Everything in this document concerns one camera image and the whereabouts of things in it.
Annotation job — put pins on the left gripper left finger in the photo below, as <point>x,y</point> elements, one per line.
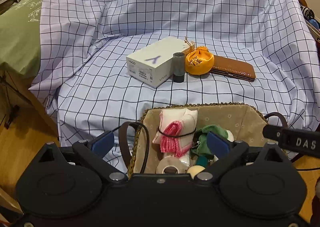
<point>92,153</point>

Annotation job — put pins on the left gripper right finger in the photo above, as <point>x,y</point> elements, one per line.
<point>229,154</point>

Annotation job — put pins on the white plush with green hat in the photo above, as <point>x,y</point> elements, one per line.
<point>213,142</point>

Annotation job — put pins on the green handled sponge puff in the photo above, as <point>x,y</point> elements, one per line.
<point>200,164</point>

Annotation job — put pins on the pink edged cloth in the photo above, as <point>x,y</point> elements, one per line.
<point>176,130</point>

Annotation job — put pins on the beige tape roll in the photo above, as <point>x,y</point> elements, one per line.
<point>171,165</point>

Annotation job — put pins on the orange satin drawstring pouch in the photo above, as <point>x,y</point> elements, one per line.
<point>199,60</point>

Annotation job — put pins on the woven basket with beige lining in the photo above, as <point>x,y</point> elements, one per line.
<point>141,155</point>

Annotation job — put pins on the brown leather case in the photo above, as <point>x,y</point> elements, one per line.
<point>233,68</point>

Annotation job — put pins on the white phone box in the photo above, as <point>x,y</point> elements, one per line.
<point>152,64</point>

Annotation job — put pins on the grey cylinder tube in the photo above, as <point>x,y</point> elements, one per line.
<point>178,66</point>

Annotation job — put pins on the blue ball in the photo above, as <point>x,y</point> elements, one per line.
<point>314,23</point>

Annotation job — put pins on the blue checked cloth cover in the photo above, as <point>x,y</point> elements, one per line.
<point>83,79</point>

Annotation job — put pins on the cluttered side shelf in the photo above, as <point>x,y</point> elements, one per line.
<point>314,32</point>

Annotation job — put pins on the black white striped fabric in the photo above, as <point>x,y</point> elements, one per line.
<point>307,12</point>

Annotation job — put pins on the green cushion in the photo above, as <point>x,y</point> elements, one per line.
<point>20,38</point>

